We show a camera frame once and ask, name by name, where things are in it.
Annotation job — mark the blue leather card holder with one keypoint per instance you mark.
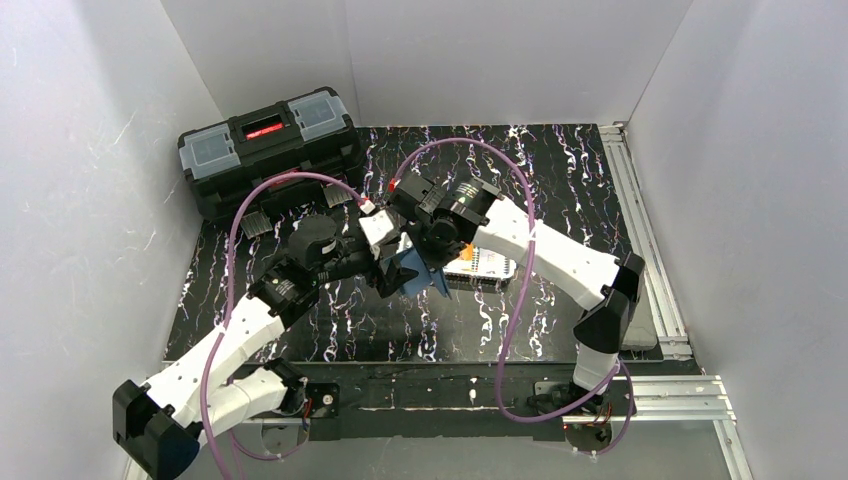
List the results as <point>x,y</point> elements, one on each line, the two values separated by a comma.
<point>425,276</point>

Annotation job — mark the aluminium frame rail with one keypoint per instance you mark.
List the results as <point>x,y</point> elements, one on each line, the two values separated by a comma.
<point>626,397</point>

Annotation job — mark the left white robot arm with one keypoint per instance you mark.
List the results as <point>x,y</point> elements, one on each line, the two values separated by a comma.
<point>163,423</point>

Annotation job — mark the white credit card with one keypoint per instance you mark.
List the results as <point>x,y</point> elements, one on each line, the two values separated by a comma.
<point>491,264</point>

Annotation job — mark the white plastic basket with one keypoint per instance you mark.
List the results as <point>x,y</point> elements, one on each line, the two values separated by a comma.
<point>457,275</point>

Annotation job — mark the orange credit card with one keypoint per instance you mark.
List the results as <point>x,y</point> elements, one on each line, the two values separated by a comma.
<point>467,255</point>

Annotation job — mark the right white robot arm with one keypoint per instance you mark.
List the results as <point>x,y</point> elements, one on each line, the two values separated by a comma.
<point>606,287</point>

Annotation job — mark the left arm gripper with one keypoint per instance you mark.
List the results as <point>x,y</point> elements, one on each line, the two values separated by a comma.
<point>383,275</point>

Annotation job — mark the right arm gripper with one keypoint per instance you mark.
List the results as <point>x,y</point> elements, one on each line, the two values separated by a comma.
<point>424,252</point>

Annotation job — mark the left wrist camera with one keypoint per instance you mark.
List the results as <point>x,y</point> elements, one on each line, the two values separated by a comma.
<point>378,226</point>

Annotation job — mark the black red toolbox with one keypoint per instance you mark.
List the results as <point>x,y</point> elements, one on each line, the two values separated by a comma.
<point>223,162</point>

